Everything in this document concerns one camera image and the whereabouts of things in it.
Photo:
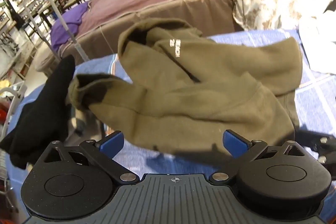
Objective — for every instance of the white cloth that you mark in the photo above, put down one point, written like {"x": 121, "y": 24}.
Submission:
{"x": 323, "y": 43}

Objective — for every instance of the black garment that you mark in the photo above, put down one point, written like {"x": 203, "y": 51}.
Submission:
{"x": 39, "y": 113}

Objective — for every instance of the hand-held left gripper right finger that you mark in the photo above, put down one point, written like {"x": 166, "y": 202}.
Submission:
{"x": 235, "y": 142}

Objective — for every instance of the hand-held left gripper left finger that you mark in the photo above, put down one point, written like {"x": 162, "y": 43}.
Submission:
{"x": 113, "y": 142}

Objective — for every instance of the blue plaid blanket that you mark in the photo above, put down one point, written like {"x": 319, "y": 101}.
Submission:
{"x": 309, "y": 108}

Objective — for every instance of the white metal rack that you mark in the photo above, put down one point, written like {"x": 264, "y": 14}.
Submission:
{"x": 11, "y": 100}

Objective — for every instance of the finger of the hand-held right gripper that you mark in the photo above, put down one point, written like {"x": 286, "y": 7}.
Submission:
{"x": 321, "y": 148}

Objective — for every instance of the purple cloth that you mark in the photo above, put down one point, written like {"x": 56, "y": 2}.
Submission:
{"x": 68, "y": 22}

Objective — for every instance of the olive green hoodie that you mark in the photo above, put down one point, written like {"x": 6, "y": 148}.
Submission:
{"x": 210, "y": 87}

